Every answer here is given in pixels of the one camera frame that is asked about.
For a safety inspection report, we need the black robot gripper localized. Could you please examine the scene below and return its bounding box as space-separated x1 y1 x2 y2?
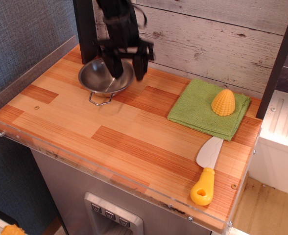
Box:
94 17 154 81

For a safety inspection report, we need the stainless steel two-handled pan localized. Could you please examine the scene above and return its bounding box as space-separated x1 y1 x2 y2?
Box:
78 59 135 106

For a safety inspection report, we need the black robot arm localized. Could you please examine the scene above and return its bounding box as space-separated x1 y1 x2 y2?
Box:
96 0 154 81

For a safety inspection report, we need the green folded cloth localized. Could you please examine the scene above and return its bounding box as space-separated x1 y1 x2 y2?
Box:
168 79 250 141

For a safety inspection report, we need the yellow toy corn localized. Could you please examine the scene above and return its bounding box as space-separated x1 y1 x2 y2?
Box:
211 89 236 117

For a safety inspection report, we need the clear acrylic table guard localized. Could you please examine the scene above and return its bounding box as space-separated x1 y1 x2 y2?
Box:
0 112 261 234

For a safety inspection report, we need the silver toy fridge cabinet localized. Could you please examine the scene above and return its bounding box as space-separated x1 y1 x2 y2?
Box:
31 150 211 235

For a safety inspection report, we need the grey water dispenser panel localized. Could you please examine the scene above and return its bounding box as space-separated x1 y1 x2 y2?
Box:
84 192 144 235

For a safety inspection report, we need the white toy sink unit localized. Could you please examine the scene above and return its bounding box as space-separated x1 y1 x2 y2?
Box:
246 36 288 198

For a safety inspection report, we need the yellow toy in corner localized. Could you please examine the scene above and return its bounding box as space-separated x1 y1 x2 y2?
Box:
0 225 26 235

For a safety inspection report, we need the dark wooden left post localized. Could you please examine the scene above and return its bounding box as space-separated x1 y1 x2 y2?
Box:
73 0 97 64

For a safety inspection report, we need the dark wooden post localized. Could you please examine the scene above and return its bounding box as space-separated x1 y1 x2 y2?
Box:
73 0 97 64
256 25 288 119

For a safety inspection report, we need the dark wooden right post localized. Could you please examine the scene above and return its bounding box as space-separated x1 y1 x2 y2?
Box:
256 25 288 119

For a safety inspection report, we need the white toy knife yellow handle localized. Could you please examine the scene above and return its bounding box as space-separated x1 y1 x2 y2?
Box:
190 137 224 206

